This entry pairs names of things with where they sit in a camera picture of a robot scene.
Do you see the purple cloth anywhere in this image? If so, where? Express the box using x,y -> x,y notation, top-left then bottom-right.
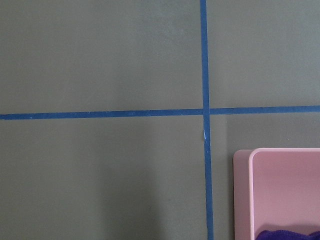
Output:
256,230 -> 320,240

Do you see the pink plastic tray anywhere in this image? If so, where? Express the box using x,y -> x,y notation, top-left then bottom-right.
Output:
233,148 -> 320,240

